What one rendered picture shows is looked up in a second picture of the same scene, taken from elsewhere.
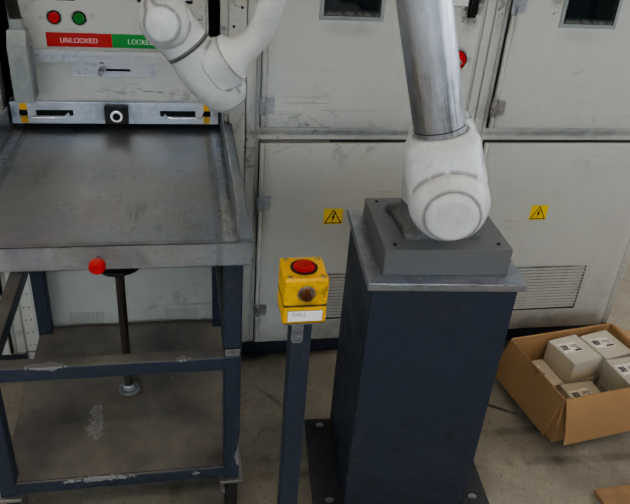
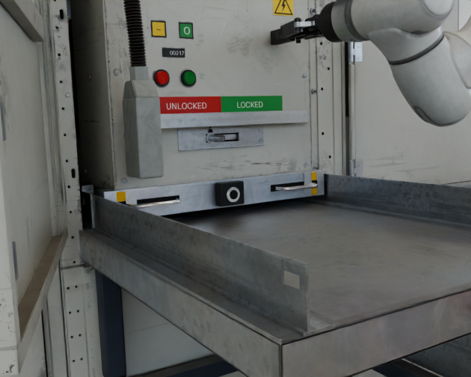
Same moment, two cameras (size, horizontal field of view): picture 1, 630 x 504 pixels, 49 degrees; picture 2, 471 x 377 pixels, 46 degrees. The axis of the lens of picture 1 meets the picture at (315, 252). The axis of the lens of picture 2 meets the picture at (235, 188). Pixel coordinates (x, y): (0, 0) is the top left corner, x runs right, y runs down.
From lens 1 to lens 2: 124 cm
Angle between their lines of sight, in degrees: 29
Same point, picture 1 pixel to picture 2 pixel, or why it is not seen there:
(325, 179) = not seen: hidden behind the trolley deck
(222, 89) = (469, 86)
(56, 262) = (445, 325)
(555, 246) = not seen: outside the picture
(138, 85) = (246, 157)
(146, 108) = (257, 183)
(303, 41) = (382, 99)
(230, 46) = (467, 37)
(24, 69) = (155, 129)
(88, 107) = (196, 189)
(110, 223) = (437, 264)
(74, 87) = (179, 166)
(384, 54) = not seen: hidden behind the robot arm
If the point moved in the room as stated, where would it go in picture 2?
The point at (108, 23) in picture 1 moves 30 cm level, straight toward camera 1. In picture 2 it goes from (217, 84) to (319, 70)
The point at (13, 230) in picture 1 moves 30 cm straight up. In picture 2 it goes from (344, 295) to (340, 27)
